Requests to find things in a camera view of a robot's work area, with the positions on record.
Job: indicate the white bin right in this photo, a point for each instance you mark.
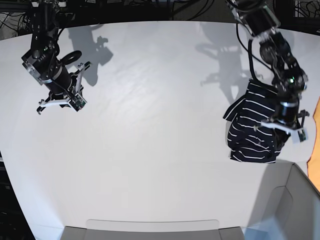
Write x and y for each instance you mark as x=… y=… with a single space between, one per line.
x=290 y=211

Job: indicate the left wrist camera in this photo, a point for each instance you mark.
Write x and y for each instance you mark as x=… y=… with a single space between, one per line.
x=299 y=135

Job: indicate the orange cloth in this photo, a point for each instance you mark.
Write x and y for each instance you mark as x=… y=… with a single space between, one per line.
x=313 y=165

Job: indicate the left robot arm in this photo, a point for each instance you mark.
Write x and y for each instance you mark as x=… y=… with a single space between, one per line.
x=289 y=79

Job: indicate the navy white striped T-shirt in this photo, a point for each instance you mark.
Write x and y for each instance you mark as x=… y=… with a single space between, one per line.
x=247 y=140

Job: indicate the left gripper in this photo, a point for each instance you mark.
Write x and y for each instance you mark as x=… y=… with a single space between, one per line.
x=286 y=117

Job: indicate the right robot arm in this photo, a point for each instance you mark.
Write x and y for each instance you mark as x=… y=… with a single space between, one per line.
x=42 y=63

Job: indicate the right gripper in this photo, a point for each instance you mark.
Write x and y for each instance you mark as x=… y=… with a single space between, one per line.
x=63 y=87

